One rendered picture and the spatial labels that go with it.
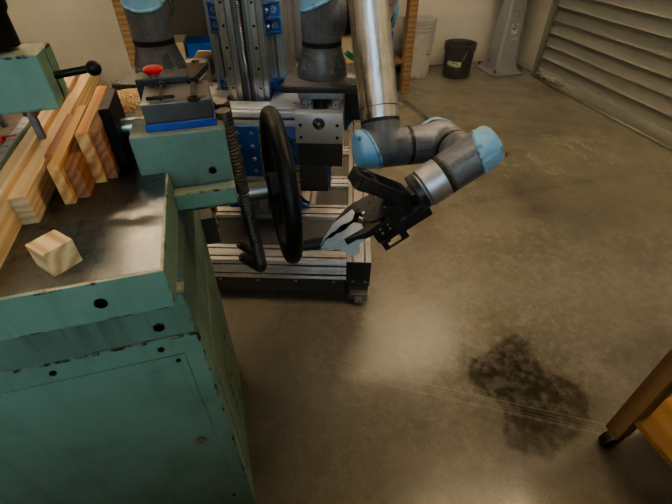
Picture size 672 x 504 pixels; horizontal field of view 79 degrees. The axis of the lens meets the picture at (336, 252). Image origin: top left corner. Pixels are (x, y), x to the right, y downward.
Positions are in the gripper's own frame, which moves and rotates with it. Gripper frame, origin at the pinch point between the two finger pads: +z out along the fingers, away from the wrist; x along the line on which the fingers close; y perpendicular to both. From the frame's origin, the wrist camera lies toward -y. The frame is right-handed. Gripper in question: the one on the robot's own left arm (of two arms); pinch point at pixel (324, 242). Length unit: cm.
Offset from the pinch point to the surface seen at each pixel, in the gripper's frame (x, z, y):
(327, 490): -15, 41, 61
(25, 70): 5.3, 16.2, -46.1
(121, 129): 8.4, 14.4, -33.5
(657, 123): 139, -200, 188
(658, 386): -26, -45, 73
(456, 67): 287, -140, 153
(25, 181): -2.3, 24.4, -37.9
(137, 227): -10.8, 15.1, -27.9
